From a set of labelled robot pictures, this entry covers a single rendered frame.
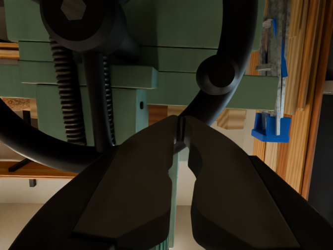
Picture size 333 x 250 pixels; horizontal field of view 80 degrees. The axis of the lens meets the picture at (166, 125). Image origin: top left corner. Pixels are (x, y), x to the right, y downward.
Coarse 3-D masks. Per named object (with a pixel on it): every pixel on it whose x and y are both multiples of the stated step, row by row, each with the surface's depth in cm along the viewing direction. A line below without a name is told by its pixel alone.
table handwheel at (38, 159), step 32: (32, 0) 17; (64, 0) 15; (96, 0) 15; (128, 0) 17; (224, 0) 16; (256, 0) 16; (64, 32) 15; (96, 32) 15; (224, 32) 17; (96, 64) 18; (96, 96) 18; (224, 96) 17; (0, 128) 18; (32, 128) 20; (96, 128) 19; (32, 160) 19; (64, 160) 19
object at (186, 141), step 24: (192, 120) 11; (192, 144) 9; (216, 144) 9; (192, 168) 10; (216, 168) 8; (240, 168) 8; (216, 192) 7; (240, 192) 7; (264, 192) 7; (192, 216) 7; (216, 216) 6; (240, 216) 6; (264, 216) 6; (216, 240) 6; (240, 240) 6; (264, 240) 6; (288, 240) 6
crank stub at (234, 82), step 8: (216, 56) 12; (224, 56) 12; (200, 64) 13; (208, 64) 12; (216, 64) 11; (224, 64) 11; (232, 64) 11; (200, 72) 12; (208, 72) 11; (216, 72) 11; (224, 72) 11; (232, 72) 11; (200, 80) 12; (208, 80) 12; (216, 80) 11; (224, 80) 11; (232, 80) 11; (200, 88) 13; (208, 88) 12; (216, 88) 12; (224, 88) 12; (232, 88) 12
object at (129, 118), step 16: (48, 96) 27; (80, 96) 27; (112, 96) 27; (128, 96) 27; (144, 96) 33; (48, 112) 28; (112, 112) 27; (128, 112) 27; (144, 112) 34; (48, 128) 28; (64, 128) 28; (128, 128) 27
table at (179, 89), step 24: (0, 72) 36; (24, 72) 27; (48, 72) 26; (120, 72) 26; (144, 72) 26; (168, 72) 35; (192, 72) 35; (0, 96) 37; (24, 96) 37; (168, 96) 36; (192, 96) 36; (240, 96) 35; (264, 96) 35
